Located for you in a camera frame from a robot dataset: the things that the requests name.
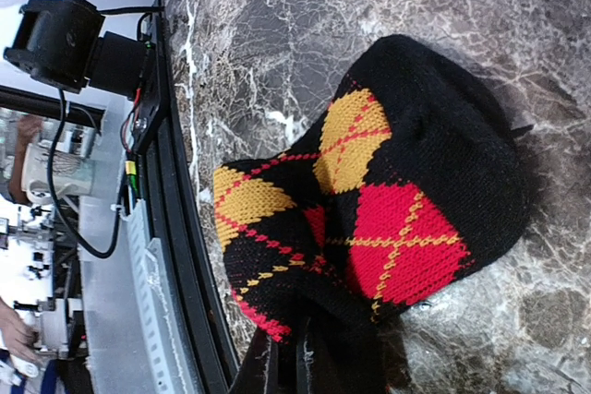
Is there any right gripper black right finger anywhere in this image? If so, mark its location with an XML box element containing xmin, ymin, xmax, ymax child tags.
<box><xmin>295</xmin><ymin>317</ymin><xmax>341</xmax><ymax>394</ymax></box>

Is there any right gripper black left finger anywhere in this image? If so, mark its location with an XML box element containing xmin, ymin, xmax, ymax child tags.
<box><xmin>229</xmin><ymin>331</ymin><xmax>279</xmax><ymax>394</ymax></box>

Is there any black red yellow argyle sock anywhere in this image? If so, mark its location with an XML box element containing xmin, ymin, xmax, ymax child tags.
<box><xmin>213</xmin><ymin>34</ymin><xmax>530</xmax><ymax>393</ymax></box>

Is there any white slotted cable duct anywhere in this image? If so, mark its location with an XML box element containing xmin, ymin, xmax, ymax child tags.
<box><xmin>124</xmin><ymin>199</ymin><xmax>195</xmax><ymax>393</ymax></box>

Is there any black table edge rail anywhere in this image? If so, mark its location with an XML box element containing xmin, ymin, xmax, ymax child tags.
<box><xmin>133</xmin><ymin>0</ymin><xmax>238</xmax><ymax>393</ymax></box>

